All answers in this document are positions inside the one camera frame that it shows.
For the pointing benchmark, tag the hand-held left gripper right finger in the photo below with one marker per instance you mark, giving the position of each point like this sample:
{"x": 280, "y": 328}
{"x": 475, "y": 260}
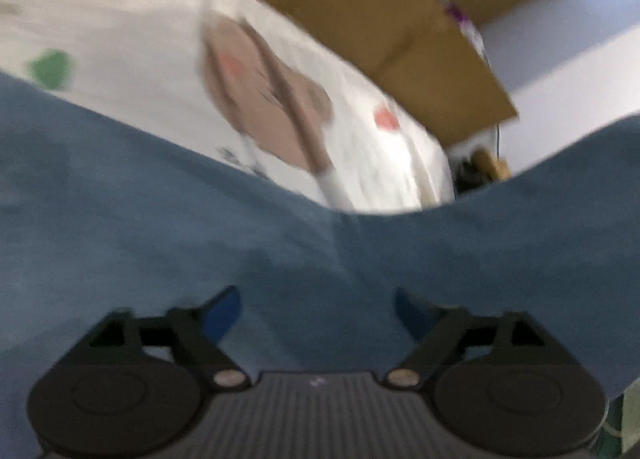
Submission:
{"x": 412, "y": 314}

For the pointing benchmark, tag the dark patterned knit cloth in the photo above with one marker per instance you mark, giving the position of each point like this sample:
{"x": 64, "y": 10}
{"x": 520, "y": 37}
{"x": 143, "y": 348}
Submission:
{"x": 465, "y": 174}

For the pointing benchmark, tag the blue sweater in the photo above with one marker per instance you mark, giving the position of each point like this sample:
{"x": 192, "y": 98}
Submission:
{"x": 300, "y": 249}

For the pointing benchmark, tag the brown cardboard box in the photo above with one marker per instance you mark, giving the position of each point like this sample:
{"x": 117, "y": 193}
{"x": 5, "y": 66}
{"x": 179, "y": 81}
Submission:
{"x": 375, "y": 14}

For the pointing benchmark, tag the brown cloth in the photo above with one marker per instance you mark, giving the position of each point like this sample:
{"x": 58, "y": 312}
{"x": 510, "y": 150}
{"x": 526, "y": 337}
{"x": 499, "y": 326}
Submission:
{"x": 492, "y": 164}

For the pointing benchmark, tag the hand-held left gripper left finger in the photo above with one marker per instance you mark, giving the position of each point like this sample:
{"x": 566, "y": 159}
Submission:
{"x": 225, "y": 314}

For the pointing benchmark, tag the purple refill pouch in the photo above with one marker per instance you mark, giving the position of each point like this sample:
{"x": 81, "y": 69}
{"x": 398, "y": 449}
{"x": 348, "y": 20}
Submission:
{"x": 462, "y": 21}

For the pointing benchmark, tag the bear printed blanket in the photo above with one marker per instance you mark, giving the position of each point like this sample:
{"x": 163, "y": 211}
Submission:
{"x": 125, "y": 14}

